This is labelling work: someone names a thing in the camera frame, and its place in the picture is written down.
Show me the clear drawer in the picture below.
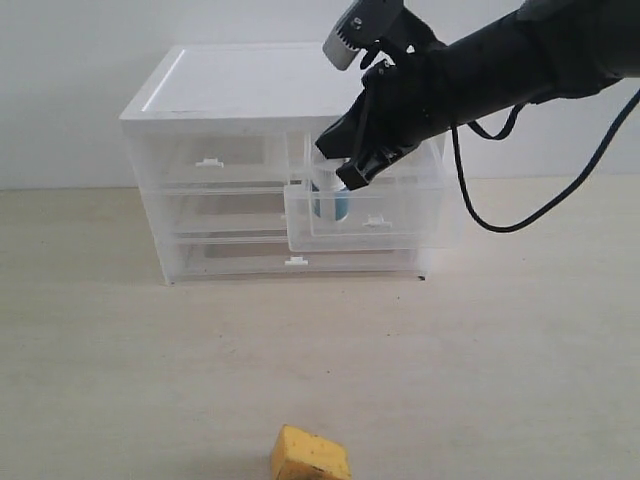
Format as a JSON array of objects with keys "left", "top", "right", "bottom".
[
  {"left": 142, "top": 187, "right": 286, "bottom": 236},
  {"left": 284, "top": 135, "right": 463, "bottom": 252},
  {"left": 156, "top": 238, "right": 425, "bottom": 283},
  {"left": 130, "top": 134, "right": 289, "bottom": 189}
]

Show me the yellow sponge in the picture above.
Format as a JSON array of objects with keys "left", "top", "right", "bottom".
[{"left": 270, "top": 425, "right": 352, "bottom": 480}]

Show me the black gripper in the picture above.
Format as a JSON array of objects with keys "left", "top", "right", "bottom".
[{"left": 315, "top": 37, "right": 445, "bottom": 191}]

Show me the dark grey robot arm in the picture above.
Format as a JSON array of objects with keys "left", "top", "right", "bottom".
[{"left": 316, "top": 1, "right": 639, "bottom": 190}]

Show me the black cable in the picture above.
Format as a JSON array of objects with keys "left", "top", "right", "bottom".
[{"left": 449, "top": 89, "right": 640, "bottom": 235}]

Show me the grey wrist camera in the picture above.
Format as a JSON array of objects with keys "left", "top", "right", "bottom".
[{"left": 322, "top": 0, "right": 404, "bottom": 71}]

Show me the white plastic drawer cabinet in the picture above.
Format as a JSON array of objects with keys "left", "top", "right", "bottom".
[{"left": 120, "top": 43, "right": 440, "bottom": 274}]

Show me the white blue pill bottle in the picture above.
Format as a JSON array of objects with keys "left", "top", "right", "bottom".
[{"left": 311, "top": 156, "right": 349, "bottom": 222}]

